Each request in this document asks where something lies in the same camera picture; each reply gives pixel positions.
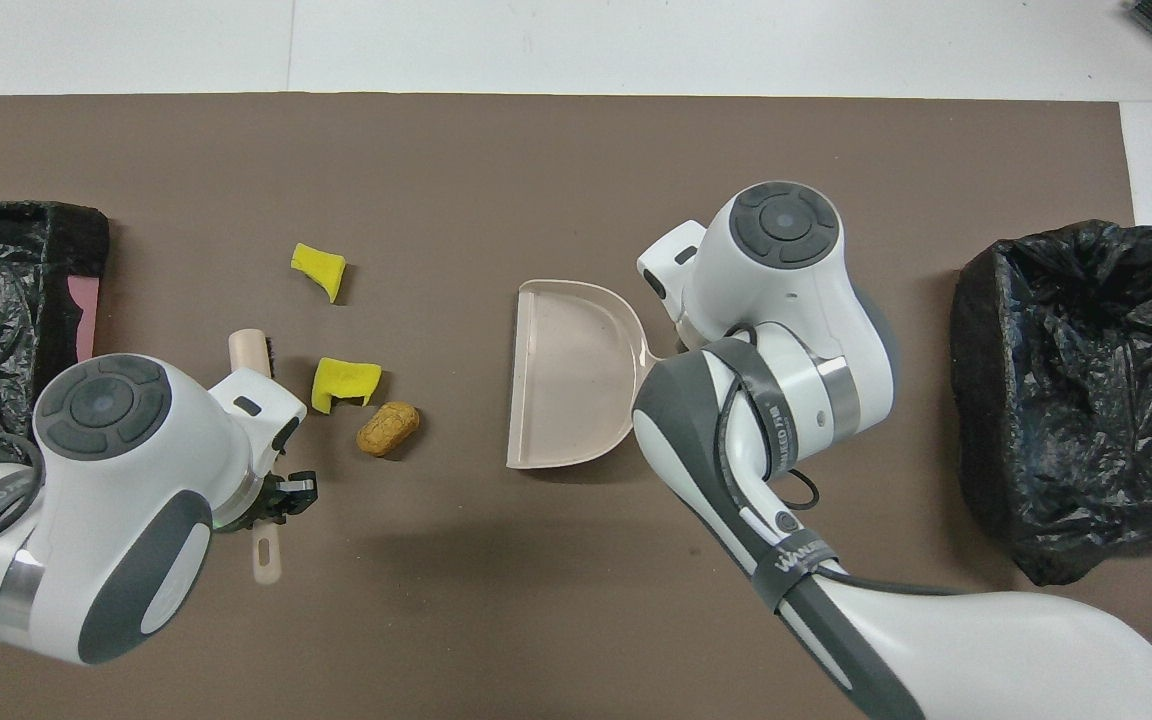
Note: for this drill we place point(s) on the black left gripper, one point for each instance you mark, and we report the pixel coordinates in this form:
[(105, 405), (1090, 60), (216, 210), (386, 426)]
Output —
[(288, 495)]

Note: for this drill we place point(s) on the brown oval bread roll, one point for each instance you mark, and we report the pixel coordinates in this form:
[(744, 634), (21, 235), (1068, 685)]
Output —
[(388, 428)]

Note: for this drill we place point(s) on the notched yellow sponge piece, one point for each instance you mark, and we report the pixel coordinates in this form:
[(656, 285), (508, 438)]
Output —
[(336, 378)]

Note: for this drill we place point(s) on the beige brush black bristles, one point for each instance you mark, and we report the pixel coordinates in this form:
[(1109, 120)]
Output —
[(248, 350)]

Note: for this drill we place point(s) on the beige plastic dustpan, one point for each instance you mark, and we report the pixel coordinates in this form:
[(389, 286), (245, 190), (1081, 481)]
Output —
[(566, 370)]

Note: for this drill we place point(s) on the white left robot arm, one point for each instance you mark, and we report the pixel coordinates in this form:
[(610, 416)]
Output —
[(116, 500)]

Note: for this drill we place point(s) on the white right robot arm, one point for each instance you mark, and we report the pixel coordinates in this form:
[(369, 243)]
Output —
[(786, 300)]

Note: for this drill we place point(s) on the bin lined black bag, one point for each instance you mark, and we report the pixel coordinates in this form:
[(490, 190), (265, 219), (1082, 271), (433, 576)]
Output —
[(1036, 400)]

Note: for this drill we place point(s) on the brown table mat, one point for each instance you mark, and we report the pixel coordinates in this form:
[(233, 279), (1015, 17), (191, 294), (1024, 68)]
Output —
[(536, 600)]

